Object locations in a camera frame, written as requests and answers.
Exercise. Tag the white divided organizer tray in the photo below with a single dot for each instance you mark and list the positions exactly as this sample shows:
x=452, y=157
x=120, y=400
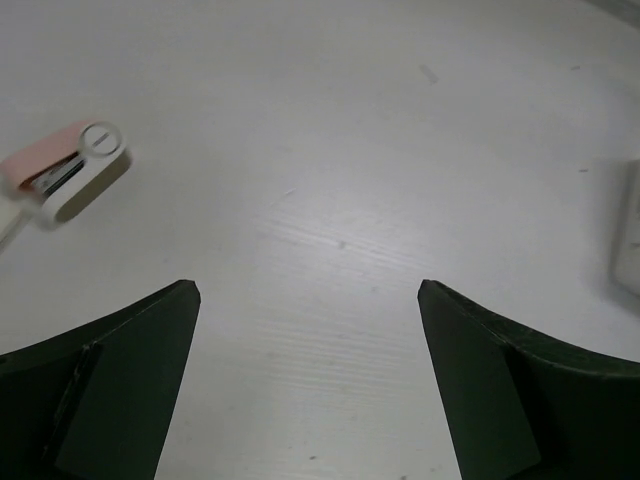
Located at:
x=625, y=264

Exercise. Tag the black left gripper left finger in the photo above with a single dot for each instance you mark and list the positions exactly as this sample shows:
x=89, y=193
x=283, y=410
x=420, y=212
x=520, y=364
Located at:
x=96, y=402

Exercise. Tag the white staples box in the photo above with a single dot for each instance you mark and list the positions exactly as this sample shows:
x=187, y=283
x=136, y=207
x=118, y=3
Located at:
x=12, y=220

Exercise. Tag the pink mini stapler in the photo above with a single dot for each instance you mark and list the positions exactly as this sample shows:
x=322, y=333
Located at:
x=56, y=178

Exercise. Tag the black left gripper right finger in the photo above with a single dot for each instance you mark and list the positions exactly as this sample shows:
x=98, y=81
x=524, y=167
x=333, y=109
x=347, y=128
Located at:
x=520, y=404

